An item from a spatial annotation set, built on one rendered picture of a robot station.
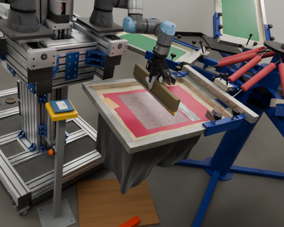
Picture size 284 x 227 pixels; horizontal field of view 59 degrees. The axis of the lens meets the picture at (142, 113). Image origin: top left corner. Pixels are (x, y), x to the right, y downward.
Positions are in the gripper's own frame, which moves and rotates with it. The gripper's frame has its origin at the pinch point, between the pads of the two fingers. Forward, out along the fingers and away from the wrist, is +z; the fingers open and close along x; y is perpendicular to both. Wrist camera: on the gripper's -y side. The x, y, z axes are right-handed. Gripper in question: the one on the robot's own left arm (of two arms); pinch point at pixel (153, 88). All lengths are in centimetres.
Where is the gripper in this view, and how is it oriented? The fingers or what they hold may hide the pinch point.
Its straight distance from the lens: 141.1
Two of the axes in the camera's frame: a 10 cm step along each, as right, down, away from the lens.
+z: -2.2, 8.1, 5.5
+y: -5.1, -5.7, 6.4
